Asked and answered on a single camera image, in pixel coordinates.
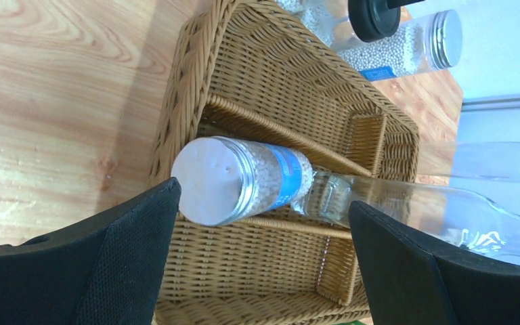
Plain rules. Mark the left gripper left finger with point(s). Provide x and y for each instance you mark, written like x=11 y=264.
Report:
x=105 y=269

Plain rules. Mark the left black-lid spice jar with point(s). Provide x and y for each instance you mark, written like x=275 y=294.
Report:
x=311 y=13

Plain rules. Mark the woven wicker divided basket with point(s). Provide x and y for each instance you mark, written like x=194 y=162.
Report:
x=250 y=70

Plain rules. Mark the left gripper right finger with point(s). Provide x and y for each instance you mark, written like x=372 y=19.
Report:
x=413 y=278

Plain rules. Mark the silver-lid pepper jar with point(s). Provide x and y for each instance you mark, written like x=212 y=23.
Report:
x=225 y=179
x=426 y=44

